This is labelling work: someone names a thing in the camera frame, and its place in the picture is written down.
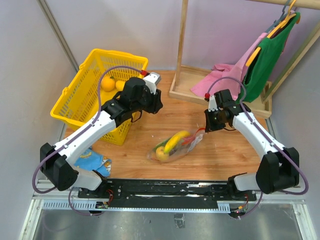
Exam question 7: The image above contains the yellow banana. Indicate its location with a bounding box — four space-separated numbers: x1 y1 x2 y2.
163 130 191 154

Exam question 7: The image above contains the yellow mango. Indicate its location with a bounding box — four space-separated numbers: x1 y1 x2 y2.
115 80 126 91

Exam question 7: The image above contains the yellow apple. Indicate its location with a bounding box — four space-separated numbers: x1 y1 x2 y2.
155 146 170 162

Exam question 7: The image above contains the wooden clothes rack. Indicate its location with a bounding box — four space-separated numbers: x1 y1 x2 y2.
169 0 320 119

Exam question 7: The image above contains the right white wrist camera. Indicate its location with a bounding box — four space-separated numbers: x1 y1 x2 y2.
204 93 218 112

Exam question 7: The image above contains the grey hanger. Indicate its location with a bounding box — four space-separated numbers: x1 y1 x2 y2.
265 0 296 34

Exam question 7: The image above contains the yellow hanger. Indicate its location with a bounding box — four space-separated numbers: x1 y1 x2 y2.
245 10 297 67

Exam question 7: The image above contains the dark red grape bunch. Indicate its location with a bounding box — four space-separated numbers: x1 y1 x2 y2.
169 145 186 156

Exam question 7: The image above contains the green shirt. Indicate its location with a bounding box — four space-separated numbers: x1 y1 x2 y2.
235 12 301 103

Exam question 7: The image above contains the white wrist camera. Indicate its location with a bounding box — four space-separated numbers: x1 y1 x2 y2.
143 72 162 95
204 93 218 112

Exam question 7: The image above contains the pink shirt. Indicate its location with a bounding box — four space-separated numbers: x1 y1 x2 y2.
190 32 268 102

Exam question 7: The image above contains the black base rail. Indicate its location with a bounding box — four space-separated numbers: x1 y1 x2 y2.
75 178 257 214

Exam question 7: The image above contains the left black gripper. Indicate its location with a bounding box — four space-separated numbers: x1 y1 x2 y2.
131 84 164 114

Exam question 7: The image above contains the clear zip top bag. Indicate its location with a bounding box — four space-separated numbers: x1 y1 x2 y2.
147 128 205 164

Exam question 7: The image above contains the watermelon slice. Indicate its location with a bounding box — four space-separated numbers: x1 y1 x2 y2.
154 138 175 152

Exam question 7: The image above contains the yellow plastic basket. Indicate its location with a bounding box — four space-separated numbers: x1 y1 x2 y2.
50 48 149 146

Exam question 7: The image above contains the blue patterned cloth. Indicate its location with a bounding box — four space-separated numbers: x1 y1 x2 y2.
74 147 112 177

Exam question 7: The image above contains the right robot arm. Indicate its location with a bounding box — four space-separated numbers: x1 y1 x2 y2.
204 89 300 200

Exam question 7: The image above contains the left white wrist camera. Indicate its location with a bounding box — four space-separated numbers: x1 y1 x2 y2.
143 72 162 95

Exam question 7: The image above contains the orange fruit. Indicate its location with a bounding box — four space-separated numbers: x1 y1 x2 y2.
100 75 116 92

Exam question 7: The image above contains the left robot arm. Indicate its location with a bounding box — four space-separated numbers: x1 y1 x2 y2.
38 72 163 198

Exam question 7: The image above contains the red chili pepper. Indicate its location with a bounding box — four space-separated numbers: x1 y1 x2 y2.
181 135 196 146

